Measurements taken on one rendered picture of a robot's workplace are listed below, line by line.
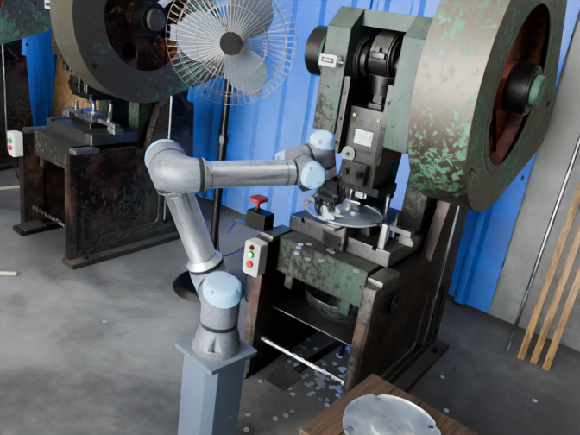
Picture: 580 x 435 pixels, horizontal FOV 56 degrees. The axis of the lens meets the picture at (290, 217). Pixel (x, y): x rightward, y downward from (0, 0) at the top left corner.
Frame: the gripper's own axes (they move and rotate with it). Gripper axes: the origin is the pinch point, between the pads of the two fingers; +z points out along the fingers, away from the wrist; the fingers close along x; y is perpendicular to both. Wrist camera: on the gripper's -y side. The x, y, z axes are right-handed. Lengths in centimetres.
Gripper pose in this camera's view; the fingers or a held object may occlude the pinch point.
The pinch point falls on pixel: (324, 217)
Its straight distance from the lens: 195.2
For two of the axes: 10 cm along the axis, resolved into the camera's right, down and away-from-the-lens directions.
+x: 5.7, -5.9, 5.8
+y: 8.2, 3.1, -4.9
